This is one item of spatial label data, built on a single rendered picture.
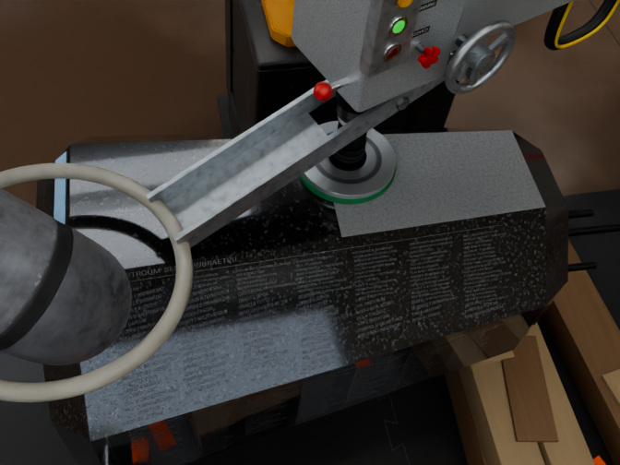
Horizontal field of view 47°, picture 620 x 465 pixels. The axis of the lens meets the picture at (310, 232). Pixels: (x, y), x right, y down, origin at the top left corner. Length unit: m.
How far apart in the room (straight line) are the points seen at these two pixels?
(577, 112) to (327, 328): 1.90
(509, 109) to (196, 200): 1.88
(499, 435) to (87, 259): 1.52
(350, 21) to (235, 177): 0.40
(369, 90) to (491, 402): 1.05
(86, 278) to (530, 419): 1.57
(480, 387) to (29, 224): 1.58
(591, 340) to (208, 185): 1.37
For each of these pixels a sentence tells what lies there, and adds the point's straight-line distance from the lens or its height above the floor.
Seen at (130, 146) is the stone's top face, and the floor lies 0.82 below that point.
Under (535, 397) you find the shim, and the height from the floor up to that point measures 0.26.
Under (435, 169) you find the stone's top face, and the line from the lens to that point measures 1.62.
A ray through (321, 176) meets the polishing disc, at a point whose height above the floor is 0.85.
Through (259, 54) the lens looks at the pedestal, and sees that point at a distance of 1.93.
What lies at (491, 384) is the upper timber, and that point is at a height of 0.25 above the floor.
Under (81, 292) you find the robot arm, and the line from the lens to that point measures 0.60.
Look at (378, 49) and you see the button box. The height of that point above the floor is 1.29.
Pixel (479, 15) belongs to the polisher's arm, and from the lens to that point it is 1.33.
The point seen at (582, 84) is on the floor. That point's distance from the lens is 3.29.
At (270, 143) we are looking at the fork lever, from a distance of 1.42.
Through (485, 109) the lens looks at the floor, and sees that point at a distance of 3.01.
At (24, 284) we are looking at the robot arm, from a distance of 0.58.
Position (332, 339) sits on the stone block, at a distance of 1.51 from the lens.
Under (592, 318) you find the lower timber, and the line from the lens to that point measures 2.40.
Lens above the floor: 2.02
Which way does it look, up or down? 55 degrees down
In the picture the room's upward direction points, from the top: 9 degrees clockwise
